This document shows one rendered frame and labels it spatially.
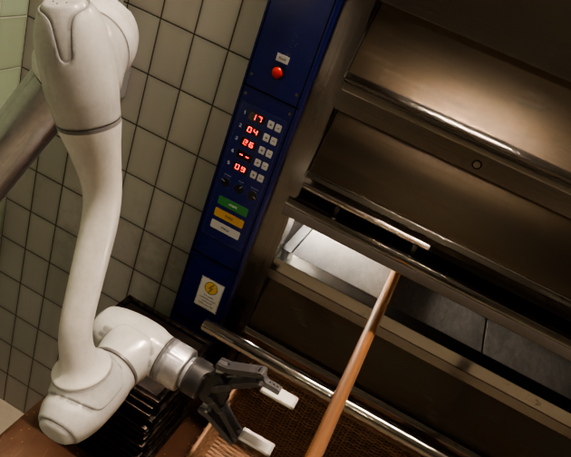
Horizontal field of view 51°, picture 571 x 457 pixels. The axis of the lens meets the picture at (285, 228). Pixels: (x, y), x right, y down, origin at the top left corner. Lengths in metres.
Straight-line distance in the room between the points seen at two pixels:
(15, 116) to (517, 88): 1.01
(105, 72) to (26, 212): 1.22
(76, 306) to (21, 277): 1.22
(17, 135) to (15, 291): 1.20
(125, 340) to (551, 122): 0.98
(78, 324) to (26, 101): 0.40
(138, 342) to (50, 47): 0.56
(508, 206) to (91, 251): 0.93
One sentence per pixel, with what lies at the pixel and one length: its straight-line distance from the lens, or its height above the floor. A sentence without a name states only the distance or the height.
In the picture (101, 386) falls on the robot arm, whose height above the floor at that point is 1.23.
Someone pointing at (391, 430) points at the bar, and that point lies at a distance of 1.34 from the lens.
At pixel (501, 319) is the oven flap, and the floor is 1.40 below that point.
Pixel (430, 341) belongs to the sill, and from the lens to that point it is 1.63.
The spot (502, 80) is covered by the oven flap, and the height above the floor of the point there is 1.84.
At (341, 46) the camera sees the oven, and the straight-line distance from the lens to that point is 1.43.
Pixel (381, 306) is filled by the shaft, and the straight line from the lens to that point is 1.59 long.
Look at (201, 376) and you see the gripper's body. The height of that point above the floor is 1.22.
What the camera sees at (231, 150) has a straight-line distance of 1.55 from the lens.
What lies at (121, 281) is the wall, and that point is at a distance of 1.96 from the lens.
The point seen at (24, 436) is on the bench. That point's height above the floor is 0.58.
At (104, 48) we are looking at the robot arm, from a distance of 0.94.
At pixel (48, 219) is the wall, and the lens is 2.05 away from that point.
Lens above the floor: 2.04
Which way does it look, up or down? 29 degrees down
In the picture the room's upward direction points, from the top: 22 degrees clockwise
